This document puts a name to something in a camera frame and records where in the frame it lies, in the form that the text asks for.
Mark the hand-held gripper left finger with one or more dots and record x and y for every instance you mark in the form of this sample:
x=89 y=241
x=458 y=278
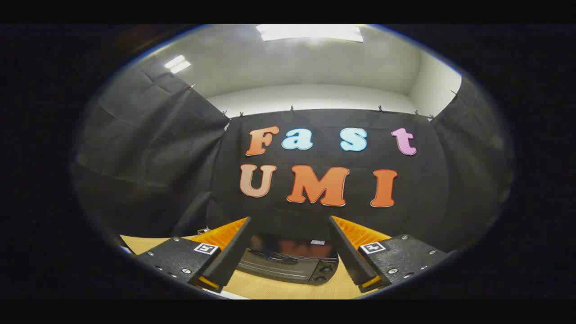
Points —
x=231 y=254

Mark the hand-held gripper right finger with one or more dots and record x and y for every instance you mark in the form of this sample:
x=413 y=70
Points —
x=348 y=254

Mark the black toaster oven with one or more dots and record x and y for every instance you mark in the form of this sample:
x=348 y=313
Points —
x=281 y=265

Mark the black backdrop cloth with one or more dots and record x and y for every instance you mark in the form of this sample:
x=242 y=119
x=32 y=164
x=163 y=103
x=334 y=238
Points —
x=157 y=157

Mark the small ceiling light panel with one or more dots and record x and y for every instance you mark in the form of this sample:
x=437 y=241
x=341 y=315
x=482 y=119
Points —
x=177 y=64

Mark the large ceiling light panel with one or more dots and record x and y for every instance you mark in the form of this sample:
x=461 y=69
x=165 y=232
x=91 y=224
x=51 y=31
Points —
x=310 y=33

